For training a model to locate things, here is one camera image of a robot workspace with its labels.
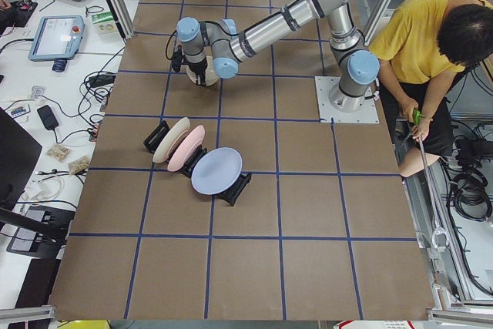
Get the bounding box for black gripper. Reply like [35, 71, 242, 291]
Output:
[185, 52, 208, 86]

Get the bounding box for black dish rack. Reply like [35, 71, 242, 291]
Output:
[143, 121, 252, 206]

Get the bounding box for green white small box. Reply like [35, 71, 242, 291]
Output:
[91, 12, 118, 35]

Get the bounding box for black power adapter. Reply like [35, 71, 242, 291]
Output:
[37, 105, 59, 130]

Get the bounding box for pink plate in rack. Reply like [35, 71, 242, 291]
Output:
[167, 125, 205, 172]

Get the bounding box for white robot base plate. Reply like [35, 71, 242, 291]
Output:
[314, 76, 380, 124]

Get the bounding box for white ceramic bowl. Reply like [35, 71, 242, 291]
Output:
[186, 55, 220, 86]

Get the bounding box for cream plate in rack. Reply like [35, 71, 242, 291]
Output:
[153, 117, 190, 163]

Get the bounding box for light blue plate in rack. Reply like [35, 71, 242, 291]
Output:
[191, 147, 243, 195]

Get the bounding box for near teach pendant tablet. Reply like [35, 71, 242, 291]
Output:
[29, 15, 85, 62]

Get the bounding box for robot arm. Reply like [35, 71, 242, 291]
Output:
[170, 0, 380, 112]

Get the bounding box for person in yellow shirt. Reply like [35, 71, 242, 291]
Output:
[369, 0, 492, 178]

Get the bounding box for black cables on desk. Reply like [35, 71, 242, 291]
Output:
[22, 0, 128, 141]

